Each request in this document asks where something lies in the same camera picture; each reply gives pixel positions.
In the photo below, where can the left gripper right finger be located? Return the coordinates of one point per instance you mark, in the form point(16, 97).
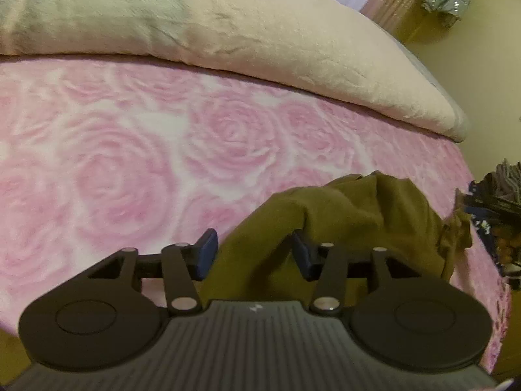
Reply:
point(327, 265)

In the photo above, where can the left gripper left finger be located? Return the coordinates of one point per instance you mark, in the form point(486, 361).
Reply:
point(182, 265)

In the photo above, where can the olive green shirt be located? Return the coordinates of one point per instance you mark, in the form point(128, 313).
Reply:
point(353, 213)

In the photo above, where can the stack of green folded clothes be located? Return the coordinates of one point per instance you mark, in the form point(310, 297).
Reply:
point(494, 206)

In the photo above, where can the pink floral bed blanket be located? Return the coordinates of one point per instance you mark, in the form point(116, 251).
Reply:
point(100, 154)

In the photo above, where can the grey and cream duvet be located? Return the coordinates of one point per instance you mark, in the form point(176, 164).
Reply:
point(318, 46)

